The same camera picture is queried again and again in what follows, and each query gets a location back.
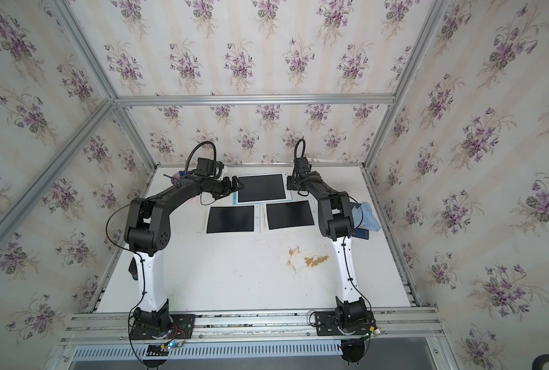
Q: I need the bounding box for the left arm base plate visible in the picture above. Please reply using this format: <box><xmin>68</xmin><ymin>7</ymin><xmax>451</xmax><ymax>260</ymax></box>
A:
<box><xmin>129</xmin><ymin>314</ymin><xmax>197</xmax><ymax>341</ymax></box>

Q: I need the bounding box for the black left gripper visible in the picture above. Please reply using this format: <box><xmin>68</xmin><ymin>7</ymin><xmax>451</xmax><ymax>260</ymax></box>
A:
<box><xmin>204</xmin><ymin>176</ymin><xmax>243</xmax><ymax>199</ymax></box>

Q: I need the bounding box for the blue framed drawing tablet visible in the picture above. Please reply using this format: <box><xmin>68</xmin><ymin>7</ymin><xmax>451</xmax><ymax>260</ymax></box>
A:
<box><xmin>233</xmin><ymin>173</ymin><xmax>292</xmax><ymax>205</ymax></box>

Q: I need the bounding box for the dark blue book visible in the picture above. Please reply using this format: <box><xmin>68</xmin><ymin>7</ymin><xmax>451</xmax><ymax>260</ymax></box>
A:
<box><xmin>352</xmin><ymin>228</ymin><xmax>370</xmax><ymax>240</ymax></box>

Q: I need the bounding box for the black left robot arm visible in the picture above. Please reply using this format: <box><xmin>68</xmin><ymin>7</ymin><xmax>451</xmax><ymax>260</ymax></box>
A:
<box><xmin>123</xmin><ymin>140</ymin><xmax>243</xmax><ymax>339</ymax></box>

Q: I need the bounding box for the small green circuit board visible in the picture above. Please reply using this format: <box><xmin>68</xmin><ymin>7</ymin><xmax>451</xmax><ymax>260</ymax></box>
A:
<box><xmin>145</xmin><ymin>339</ymin><xmax>186</xmax><ymax>358</ymax></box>

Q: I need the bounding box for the white framed tablet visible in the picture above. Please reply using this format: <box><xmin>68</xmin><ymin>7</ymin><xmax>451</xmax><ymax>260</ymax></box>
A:
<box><xmin>204</xmin><ymin>205</ymin><xmax>261</xmax><ymax>234</ymax></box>
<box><xmin>262</xmin><ymin>200</ymin><xmax>315</xmax><ymax>231</ymax></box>

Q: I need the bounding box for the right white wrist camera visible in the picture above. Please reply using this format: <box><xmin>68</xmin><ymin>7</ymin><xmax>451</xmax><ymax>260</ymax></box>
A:
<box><xmin>293</xmin><ymin>157</ymin><xmax>311</xmax><ymax>177</ymax></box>

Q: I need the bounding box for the light blue microfiber cloth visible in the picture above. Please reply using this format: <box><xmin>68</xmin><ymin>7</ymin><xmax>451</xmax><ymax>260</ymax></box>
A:
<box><xmin>351</xmin><ymin>202</ymin><xmax>382</xmax><ymax>232</ymax></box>

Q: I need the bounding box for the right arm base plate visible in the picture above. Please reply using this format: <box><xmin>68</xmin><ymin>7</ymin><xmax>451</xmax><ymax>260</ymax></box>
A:
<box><xmin>308</xmin><ymin>311</ymin><xmax>378</xmax><ymax>337</ymax></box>

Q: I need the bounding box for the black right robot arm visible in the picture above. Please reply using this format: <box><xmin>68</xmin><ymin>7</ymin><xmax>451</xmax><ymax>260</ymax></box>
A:
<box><xmin>287</xmin><ymin>138</ymin><xmax>376</xmax><ymax>334</ymax></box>

